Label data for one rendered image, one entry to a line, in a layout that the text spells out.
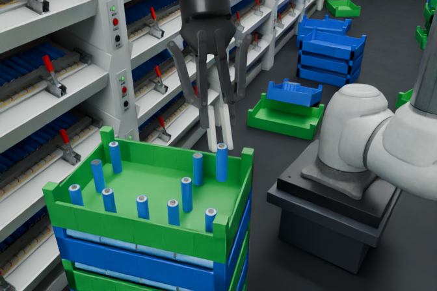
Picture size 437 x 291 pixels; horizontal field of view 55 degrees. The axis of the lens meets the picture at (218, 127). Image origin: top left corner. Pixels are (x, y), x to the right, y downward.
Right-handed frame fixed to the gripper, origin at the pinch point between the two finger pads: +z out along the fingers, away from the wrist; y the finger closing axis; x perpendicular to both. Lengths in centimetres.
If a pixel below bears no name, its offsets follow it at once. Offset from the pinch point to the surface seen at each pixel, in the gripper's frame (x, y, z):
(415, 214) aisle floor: 57, 77, 45
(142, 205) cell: 2.2, -13.0, 10.8
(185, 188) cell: 5.0, -5.6, 10.0
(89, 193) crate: 15.7, -21.8, 10.7
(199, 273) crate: -0.3, -5.6, 22.5
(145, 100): 72, -7, -3
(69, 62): 47, -25, -15
